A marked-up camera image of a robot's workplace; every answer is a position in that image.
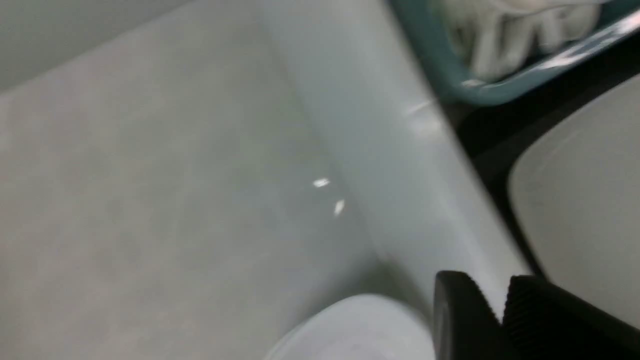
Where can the large white square plate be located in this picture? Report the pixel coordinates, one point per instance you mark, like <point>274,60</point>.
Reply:
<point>576,195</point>

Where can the black serving tray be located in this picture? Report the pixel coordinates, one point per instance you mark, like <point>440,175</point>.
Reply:
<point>494,137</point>

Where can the pile of white spoons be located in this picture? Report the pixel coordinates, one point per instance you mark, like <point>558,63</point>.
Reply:
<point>496,37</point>

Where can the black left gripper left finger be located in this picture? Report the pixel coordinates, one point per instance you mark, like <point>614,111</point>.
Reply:
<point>464,324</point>

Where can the white square bowl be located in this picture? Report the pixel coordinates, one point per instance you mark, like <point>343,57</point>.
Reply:
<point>360,327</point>

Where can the large white plastic bin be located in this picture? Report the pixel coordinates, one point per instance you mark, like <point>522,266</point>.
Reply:
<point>191,179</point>

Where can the teal plastic bin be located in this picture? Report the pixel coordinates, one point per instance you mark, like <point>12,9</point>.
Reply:
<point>451,79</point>

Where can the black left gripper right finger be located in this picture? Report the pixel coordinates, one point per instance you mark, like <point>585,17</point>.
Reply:
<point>545,322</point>

